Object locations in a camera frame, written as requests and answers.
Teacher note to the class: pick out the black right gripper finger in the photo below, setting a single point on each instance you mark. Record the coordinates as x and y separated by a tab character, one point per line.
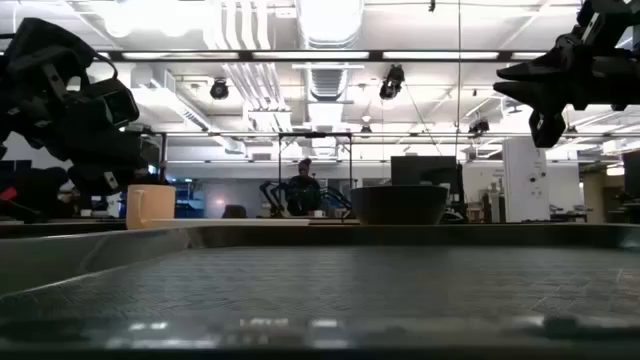
537	97
535	67

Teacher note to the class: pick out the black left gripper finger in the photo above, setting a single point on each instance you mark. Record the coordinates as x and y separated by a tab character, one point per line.
107	180

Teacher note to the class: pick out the orange ceramic mug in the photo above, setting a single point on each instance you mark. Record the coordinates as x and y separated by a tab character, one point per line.
150	207

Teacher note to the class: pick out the black bowl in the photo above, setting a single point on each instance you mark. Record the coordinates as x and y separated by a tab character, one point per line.
399	205

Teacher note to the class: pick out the black background robot arm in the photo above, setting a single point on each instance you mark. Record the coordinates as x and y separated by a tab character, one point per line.
336	197
272	197

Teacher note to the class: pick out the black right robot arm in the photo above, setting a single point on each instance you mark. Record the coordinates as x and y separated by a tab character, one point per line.
617	17

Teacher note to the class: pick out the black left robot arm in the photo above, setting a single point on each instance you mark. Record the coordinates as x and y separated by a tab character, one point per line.
30	200

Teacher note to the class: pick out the white pillar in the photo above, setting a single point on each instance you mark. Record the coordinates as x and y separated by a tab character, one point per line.
525	180

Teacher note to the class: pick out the black computer monitor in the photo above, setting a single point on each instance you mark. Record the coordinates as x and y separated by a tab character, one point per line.
422	171

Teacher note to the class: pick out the person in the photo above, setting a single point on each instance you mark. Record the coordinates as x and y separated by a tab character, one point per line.
303	192

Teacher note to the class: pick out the black ceiling camera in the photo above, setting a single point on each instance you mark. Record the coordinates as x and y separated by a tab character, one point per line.
392	82
219	89

